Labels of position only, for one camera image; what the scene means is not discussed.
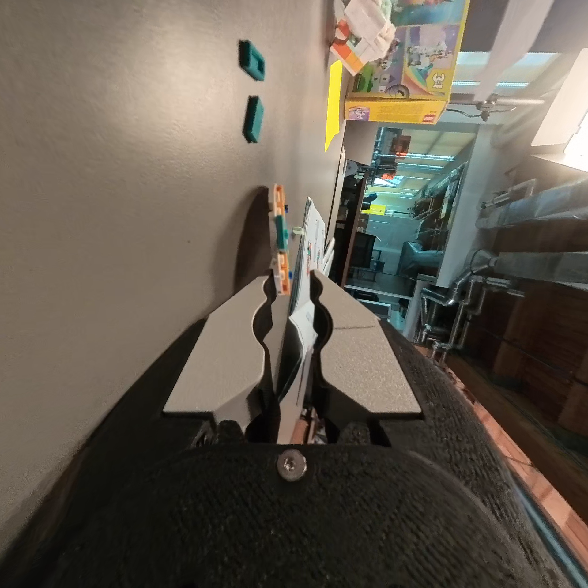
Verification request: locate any silver ventilation duct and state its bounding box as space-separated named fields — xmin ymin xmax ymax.
xmin=475 ymin=179 xmax=588 ymax=230
xmin=469 ymin=250 xmax=588 ymax=288

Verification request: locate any grey pipe cluster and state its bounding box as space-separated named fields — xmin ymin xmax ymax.
xmin=416 ymin=262 xmax=524 ymax=364

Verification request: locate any white brick animal model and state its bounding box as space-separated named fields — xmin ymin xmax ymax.
xmin=330 ymin=0 xmax=398 ymax=76

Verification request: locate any teal flat tile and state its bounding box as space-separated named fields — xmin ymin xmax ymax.
xmin=242 ymin=95 xmax=266 ymax=143
xmin=237 ymin=39 xmax=267 ymax=83

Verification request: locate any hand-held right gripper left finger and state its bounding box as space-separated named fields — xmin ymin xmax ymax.
xmin=163 ymin=270 xmax=280 ymax=444

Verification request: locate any yellow paper note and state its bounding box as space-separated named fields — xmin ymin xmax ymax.
xmin=324 ymin=61 xmax=344 ymax=153

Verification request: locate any open instruction booklet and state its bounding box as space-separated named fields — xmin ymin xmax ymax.
xmin=276 ymin=197 xmax=336 ymax=405

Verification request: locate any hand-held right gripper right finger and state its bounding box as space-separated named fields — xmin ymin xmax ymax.
xmin=310 ymin=270 xmax=424 ymax=444

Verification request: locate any large window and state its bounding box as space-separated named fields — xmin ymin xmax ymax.
xmin=452 ymin=51 xmax=561 ymax=99

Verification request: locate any round white brick plate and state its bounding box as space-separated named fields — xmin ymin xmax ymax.
xmin=268 ymin=184 xmax=293 ymax=296

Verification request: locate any yellow toy set box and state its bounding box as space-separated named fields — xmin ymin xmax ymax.
xmin=345 ymin=0 xmax=471 ymax=124

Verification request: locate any black office chair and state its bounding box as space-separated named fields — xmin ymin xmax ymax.
xmin=354 ymin=232 xmax=382 ymax=272

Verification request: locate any black display stand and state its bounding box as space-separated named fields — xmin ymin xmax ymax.
xmin=446 ymin=92 xmax=517 ymax=121

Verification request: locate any white lamp light panel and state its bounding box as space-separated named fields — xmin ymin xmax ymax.
xmin=530 ymin=55 xmax=588 ymax=173

